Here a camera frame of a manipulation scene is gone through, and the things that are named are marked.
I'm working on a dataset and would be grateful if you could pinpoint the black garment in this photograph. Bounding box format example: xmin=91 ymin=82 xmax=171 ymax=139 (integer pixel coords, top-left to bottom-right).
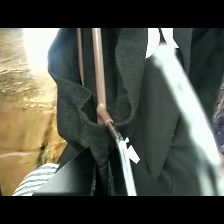
xmin=47 ymin=27 xmax=224 ymax=197

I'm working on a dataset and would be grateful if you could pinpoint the black and white striped shirt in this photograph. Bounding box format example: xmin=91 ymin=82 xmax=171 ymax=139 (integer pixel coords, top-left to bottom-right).
xmin=12 ymin=162 xmax=62 ymax=197

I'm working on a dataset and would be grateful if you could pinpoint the brown clothes hanger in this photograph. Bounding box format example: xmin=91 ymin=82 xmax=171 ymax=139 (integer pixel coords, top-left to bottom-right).
xmin=75 ymin=27 xmax=122 ymax=142

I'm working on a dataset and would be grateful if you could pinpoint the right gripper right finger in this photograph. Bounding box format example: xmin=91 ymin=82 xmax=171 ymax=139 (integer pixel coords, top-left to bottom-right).
xmin=110 ymin=132 xmax=174 ymax=197

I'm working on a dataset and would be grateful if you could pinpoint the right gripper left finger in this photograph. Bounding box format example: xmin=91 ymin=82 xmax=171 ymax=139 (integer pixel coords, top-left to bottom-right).
xmin=33 ymin=148 xmax=98 ymax=197

